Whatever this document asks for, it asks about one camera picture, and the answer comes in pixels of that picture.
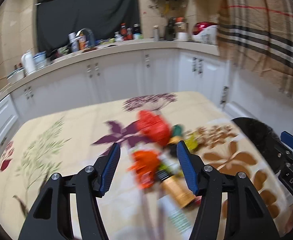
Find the white spray bottle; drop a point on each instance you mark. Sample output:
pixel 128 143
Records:
pixel 73 42

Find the white kitchen cabinets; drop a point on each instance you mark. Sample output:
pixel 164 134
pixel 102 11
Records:
pixel 111 74

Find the plaid hanging cloth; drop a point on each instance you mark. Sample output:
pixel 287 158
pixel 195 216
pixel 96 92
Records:
pixel 257 35

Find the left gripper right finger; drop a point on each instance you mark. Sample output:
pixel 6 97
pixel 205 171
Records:
pixel 247 215

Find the steel thermos bottle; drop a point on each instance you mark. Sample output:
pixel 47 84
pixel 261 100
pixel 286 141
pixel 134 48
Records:
pixel 156 33

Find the red label bottle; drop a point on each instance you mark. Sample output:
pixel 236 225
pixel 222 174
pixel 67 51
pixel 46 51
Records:
pixel 173 187

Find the black window curtain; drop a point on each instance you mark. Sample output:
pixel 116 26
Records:
pixel 56 19

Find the floral beige tablecloth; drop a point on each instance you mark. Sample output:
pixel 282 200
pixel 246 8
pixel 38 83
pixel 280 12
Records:
pixel 68 141

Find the black trash bin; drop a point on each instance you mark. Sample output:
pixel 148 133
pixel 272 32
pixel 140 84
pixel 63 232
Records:
pixel 264 139

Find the orange soap dispenser bottle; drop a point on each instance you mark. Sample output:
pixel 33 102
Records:
pixel 82 42

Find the yellow packaging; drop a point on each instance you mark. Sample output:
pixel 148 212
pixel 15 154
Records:
pixel 191 142

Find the orange wrapper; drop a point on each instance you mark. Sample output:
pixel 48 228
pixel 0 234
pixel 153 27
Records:
pixel 145 166

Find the red white rice cooker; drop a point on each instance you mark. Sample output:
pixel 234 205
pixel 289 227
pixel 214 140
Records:
pixel 205 32

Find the red plastic bag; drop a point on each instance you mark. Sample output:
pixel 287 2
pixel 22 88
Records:
pixel 154 127

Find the white electric kettle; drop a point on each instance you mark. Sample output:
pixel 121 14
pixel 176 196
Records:
pixel 28 62

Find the green yellow label bottle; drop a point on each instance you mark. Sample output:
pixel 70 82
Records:
pixel 176 137

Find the dark sauce bottle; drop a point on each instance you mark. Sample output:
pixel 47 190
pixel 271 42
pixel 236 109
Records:
pixel 123 31

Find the black cap jar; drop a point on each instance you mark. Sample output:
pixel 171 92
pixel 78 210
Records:
pixel 136 31

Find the chrome sink faucet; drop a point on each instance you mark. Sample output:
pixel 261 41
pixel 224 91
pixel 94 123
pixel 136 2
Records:
pixel 90 38

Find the white green wrapper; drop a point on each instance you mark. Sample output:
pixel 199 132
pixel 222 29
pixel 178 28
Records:
pixel 170 165

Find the black knife block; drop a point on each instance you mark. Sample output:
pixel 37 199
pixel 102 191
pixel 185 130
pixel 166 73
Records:
pixel 169 34

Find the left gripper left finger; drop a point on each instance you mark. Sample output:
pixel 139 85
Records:
pixel 50 215

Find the white blender jug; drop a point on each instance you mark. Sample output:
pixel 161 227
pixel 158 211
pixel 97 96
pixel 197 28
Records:
pixel 181 29

